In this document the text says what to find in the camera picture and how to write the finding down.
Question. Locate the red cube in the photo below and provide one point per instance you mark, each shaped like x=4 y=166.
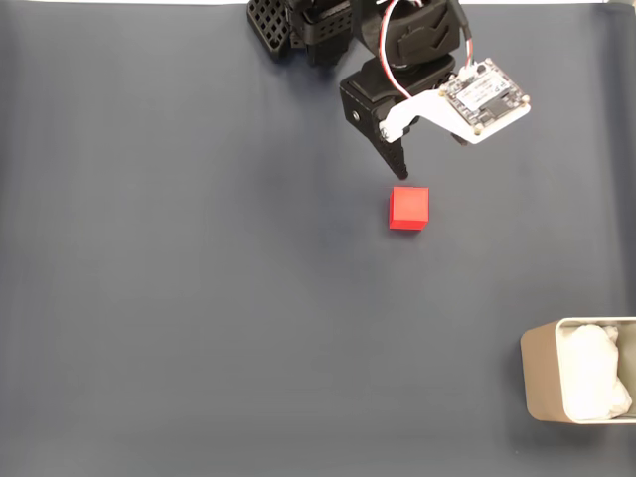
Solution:
x=408 y=208

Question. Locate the beige metal box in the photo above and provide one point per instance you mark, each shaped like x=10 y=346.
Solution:
x=539 y=377

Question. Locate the dark blue-grey table mat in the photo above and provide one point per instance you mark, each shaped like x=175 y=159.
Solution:
x=199 y=298

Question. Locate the white crumpled cloth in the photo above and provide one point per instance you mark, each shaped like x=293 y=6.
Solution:
x=593 y=372

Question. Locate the camera board on white mount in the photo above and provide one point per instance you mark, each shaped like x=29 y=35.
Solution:
x=482 y=94

